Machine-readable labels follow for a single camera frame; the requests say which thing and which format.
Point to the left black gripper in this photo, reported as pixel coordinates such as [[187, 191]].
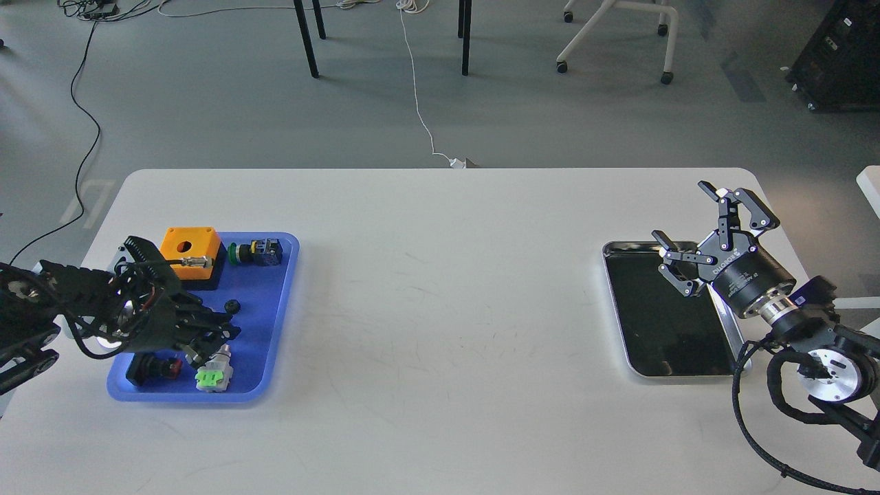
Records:
[[180, 323]]

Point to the yellow black selector switch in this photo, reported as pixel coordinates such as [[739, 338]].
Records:
[[258, 252]]

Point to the green silver push button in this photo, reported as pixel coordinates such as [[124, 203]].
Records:
[[216, 374]]

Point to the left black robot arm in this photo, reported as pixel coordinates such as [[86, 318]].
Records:
[[141, 304]]

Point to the orange button enclosure box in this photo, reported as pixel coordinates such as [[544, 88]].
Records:
[[179, 243]]

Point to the red black push button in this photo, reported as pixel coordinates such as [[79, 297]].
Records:
[[146, 366]]

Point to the white object at edge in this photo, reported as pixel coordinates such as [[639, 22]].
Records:
[[868, 181]]

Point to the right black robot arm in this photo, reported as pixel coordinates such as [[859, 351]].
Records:
[[818, 366]]

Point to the blue plastic tray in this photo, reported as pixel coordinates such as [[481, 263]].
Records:
[[263, 293]]

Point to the black knob on tray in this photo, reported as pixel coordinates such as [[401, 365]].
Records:
[[232, 307]]

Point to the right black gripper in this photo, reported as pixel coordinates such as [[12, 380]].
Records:
[[746, 275]]

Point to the black equipment case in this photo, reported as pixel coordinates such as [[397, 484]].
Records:
[[838, 69]]

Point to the silver metal tray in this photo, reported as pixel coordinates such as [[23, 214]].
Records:
[[665, 335]]

